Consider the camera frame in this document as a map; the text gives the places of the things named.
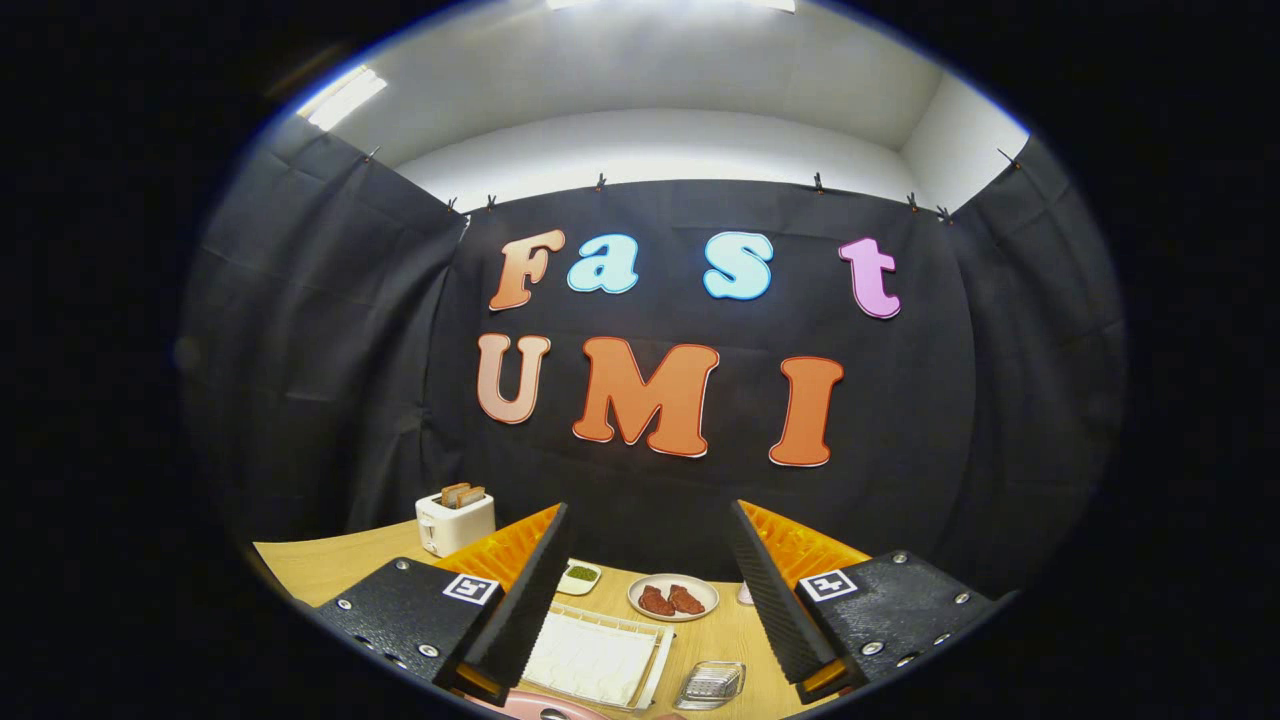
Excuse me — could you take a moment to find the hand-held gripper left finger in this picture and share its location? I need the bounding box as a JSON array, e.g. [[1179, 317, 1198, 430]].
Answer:
[[313, 502, 573, 707]]

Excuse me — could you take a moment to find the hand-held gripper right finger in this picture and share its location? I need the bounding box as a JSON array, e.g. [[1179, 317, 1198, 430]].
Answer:
[[727, 499, 1021, 705]]

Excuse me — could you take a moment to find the white wire dish rack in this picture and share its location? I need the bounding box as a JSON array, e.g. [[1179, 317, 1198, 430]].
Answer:
[[520, 603, 677, 713]]

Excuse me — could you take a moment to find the small metal wire basket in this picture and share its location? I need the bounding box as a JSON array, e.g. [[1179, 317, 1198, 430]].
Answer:
[[675, 660, 747, 711]]

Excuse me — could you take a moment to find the pink plate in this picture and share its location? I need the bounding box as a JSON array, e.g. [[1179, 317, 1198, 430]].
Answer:
[[470, 690, 613, 720]]

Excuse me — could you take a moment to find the cream round plate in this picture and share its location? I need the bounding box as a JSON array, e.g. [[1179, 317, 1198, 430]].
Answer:
[[627, 573, 721, 623]]

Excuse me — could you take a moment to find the white toaster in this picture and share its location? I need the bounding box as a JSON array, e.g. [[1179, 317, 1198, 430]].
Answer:
[[415, 490, 497, 558]]

